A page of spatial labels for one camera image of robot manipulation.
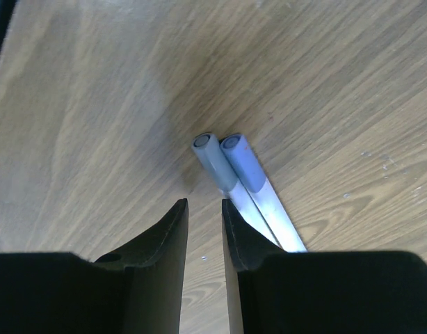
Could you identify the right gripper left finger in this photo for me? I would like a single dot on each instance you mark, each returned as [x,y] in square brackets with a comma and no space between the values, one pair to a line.
[136,288]

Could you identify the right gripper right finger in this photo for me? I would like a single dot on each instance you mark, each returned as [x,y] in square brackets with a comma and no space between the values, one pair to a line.
[272,291]

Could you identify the lavender cap marker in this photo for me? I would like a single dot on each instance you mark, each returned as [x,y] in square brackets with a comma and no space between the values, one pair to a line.
[248,168]

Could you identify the grey cap marker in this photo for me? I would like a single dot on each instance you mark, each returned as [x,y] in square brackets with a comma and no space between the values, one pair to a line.
[207,148]

